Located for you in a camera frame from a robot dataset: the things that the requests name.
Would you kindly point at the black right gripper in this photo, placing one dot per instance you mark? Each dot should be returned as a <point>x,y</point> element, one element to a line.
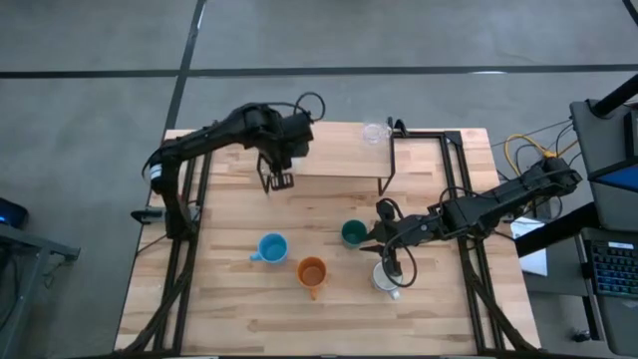
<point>409,229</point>

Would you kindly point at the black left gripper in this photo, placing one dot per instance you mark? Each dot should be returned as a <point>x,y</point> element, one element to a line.
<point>291,134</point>

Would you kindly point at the green cup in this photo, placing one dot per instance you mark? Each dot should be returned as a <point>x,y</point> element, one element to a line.
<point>351,233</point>

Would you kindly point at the blue patterned white mug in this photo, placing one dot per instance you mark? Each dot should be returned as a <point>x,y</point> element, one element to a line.
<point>379,284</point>

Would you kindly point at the orange mug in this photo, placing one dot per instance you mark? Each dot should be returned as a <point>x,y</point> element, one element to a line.
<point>312,274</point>

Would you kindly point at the clear glass cup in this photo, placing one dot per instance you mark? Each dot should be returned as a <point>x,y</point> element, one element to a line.
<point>374,133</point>

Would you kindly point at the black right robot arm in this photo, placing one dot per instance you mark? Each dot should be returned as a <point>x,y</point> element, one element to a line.
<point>523,187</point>

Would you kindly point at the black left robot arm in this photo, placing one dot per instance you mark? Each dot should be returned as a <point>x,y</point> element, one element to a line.
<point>209,134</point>

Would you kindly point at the wooden shelf with black legs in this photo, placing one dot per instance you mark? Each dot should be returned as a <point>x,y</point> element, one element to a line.
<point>344,159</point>

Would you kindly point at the white paper sheet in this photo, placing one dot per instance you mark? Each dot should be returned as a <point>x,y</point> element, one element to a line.
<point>536,261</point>

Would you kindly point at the black diagonal beam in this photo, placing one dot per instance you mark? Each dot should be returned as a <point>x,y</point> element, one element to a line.
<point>553,232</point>

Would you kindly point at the black caster wheel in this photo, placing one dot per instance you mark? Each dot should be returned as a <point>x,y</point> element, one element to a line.
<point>581,336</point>

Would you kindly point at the grey equipment cart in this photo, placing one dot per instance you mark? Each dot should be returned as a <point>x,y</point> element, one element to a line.
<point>593,139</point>

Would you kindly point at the backlit keyboard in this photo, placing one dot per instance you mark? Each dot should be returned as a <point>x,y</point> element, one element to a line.
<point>615,269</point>

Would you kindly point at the grey desk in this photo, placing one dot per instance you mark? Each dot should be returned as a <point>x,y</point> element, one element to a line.
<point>618,324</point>

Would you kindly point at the grey metal stand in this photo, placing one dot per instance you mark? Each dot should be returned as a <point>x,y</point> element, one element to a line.
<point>30,239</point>

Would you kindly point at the black pole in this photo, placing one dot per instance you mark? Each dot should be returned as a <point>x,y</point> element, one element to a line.
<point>618,95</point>

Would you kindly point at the black device with blue light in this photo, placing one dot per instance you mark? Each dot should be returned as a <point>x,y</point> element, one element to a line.
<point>12,214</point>

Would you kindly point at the black metal table frame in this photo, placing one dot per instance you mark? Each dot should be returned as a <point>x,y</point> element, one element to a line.
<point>423,134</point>

